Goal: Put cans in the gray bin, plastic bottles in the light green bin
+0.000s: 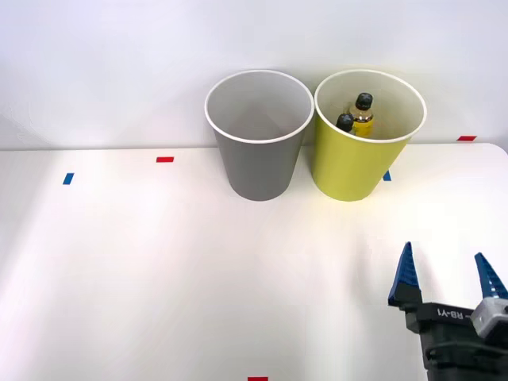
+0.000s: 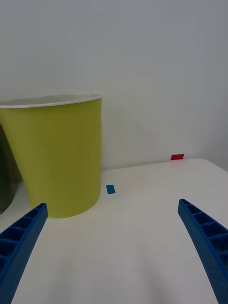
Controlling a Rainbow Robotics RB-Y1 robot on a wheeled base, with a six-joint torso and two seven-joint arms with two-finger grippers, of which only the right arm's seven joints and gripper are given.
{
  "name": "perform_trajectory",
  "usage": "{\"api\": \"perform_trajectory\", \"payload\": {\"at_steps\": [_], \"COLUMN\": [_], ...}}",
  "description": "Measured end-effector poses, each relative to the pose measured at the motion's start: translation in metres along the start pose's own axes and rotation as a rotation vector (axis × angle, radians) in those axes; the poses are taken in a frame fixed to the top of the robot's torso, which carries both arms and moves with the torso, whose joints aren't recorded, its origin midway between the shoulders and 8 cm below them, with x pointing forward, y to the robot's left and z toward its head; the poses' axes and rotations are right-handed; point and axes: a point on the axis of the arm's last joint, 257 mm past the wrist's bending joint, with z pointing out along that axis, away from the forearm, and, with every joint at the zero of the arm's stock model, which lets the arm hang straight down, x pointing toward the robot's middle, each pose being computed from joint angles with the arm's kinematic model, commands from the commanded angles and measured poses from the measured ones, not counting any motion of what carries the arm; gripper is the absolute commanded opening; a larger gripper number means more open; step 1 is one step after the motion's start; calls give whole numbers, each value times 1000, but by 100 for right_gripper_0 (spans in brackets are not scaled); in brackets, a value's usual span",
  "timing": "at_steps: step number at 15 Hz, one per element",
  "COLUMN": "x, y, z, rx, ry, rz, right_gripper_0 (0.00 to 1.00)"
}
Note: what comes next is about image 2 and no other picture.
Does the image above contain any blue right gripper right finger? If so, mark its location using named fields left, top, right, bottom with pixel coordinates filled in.
left=178, top=199, right=228, bottom=304

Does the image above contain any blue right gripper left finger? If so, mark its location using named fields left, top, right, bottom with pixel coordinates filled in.
left=0, top=202, right=48, bottom=304

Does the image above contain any grey plastic waste bin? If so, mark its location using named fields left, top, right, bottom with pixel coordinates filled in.
left=0, top=123, right=24, bottom=215

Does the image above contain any yellow-green plastic waste bin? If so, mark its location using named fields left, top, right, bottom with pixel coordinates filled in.
left=0, top=92, right=103, bottom=219

